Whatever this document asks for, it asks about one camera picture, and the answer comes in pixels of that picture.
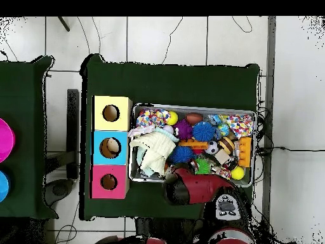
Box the cream waffle cloth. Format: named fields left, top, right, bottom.
left=129, top=131, right=176, bottom=177

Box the blue spiky ball with eyes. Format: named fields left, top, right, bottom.
left=192, top=121, right=216, bottom=142

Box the wooden box with three holes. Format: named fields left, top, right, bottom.
left=90, top=95, right=133, bottom=200

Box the shallow silver mesh bin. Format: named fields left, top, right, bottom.
left=128, top=102, right=258, bottom=189

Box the yellow ball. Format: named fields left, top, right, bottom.
left=167, top=111, right=179, bottom=126

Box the purple spiky toy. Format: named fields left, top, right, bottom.
left=173, top=119, right=194, bottom=141

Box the beige rounded object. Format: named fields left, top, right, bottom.
left=106, top=138, right=121, bottom=155

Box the small soccer ball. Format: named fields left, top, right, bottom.
left=204, top=140, right=220, bottom=156

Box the dark green table cloth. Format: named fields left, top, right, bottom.
left=79, top=53, right=260, bottom=221
left=0, top=55, right=60, bottom=220

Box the toy burger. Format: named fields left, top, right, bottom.
left=218, top=137, right=235, bottom=155

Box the orange studded toy block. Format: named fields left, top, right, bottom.
left=238, top=137, right=253, bottom=168

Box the black stand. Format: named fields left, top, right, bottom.
left=44, top=88, right=80, bottom=180

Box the grey round floor base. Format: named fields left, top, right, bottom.
left=43, top=178, right=75, bottom=207

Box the pink round bowl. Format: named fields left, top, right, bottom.
left=0, top=117, right=17, bottom=164

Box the blue round bowl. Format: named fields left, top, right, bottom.
left=0, top=170, right=11, bottom=203

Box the black floor cable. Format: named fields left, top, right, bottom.
left=258, top=146, right=325, bottom=156

